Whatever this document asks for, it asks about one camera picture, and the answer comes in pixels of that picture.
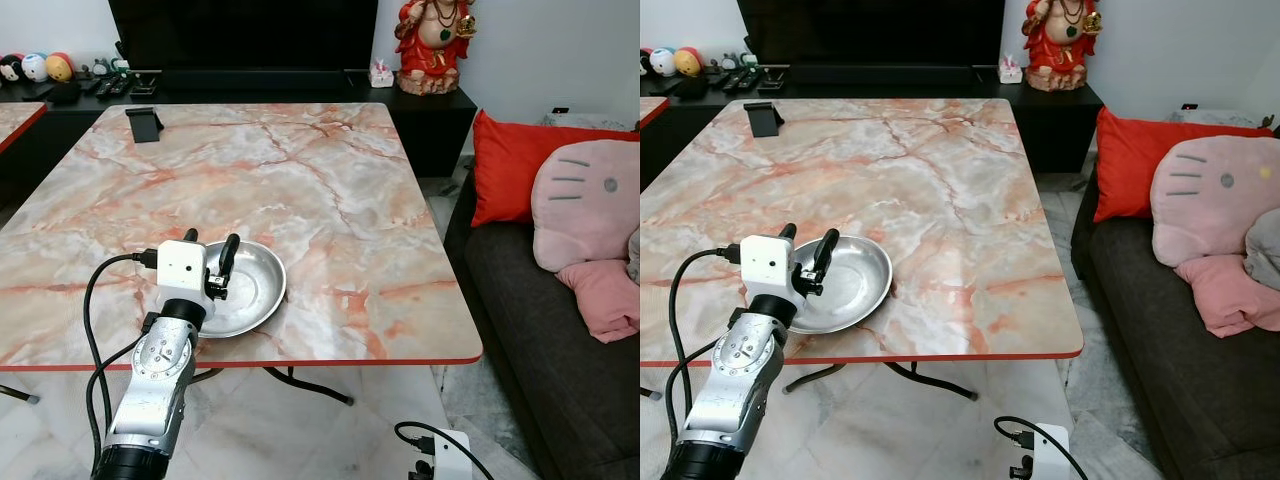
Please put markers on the wide steel plate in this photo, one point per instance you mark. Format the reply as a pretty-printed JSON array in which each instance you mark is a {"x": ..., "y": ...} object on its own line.
[
  {"x": 855, "y": 280},
  {"x": 255, "y": 285}
]

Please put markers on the black phone stand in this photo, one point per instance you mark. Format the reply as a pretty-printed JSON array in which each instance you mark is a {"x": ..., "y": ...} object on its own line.
[
  {"x": 145, "y": 122},
  {"x": 765, "y": 118}
]

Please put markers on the black remote controls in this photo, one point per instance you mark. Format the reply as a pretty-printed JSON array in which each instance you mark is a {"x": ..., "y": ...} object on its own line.
[
  {"x": 115, "y": 84},
  {"x": 740, "y": 78}
]

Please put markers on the dark grey sofa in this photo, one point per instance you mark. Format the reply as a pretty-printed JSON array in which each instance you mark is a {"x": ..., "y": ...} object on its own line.
[
  {"x": 540, "y": 350},
  {"x": 1160, "y": 350}
]

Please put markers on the small pink cushion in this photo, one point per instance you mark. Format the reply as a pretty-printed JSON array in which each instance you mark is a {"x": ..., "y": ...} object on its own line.
[
  {"x": 1230, "y": 295},
  {"x": 605, "y": 300}
]

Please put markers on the yellow round plush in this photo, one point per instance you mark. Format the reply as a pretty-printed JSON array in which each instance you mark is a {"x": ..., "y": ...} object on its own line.
[
  {"x": 59, "y": 67},
  {"x": 688, "y": 62}
]

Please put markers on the pink cat face pillow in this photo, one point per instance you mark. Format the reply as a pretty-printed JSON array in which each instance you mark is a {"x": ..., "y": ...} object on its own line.
[
  {"x": 590, "y": 215},
  {"x": 1205, "y": 215}
]

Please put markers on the black flat television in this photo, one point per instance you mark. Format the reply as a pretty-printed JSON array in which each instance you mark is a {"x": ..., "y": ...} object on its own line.
[
  {"x": 240, "y": 35},
  {"x": 870, "y": 30}
]

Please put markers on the white and blue round plush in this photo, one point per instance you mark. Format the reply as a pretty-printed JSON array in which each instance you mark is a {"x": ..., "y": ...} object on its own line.
[
  {"x": 663, "y": 62},
  {"x": 35, "y": 67}
]

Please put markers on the black and white round plush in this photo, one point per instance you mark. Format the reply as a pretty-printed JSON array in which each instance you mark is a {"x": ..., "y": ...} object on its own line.
[
  {"x": 645, "y": 62},
  {"x": 10, "y": 68}
]

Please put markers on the small white pink ornament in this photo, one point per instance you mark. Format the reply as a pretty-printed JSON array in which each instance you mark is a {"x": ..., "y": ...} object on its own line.
[
  {"x": 1010, "y": 70},
  {"x": 380, "y": 75}
]

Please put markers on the black low tv bench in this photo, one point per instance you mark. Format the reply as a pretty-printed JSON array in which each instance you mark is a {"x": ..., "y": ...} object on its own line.
[
  {"x": 1060, "y": 125},
  {"x": 430, "y": 130}
]

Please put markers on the red laughing buddha statue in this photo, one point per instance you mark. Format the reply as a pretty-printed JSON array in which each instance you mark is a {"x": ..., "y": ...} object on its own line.
[
  {"x": 433, "y": 50},
  {"x": 1060, "y": 45}
]

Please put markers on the red cushion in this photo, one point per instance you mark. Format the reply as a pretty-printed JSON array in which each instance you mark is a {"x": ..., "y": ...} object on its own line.
[
  {"x": 505, "y": 165},
  {"x": 1125, "y": 165}
]

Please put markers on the grey pillow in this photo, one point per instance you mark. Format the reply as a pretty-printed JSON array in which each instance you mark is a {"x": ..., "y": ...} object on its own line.
[{"x": 1265, "y": 250}]

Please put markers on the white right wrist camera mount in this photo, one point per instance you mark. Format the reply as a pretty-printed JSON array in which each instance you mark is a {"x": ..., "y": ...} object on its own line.
[
  {"x": 452, "y": 455},
  {"x": 1050, "y": 450}
]

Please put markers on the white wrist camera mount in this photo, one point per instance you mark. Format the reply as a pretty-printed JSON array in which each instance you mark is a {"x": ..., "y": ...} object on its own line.
[
  {"x": 1050, "y": 450},
  {"x": 452, "y": 455},
  {"x": 767, "y": 265},
  {"x": 180, "y": 270}
]

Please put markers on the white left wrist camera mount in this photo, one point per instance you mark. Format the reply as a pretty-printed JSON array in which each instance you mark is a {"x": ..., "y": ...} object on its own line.
[
  {"x": 767, "y": 265},
  {"x": 180, "y": 270}
]

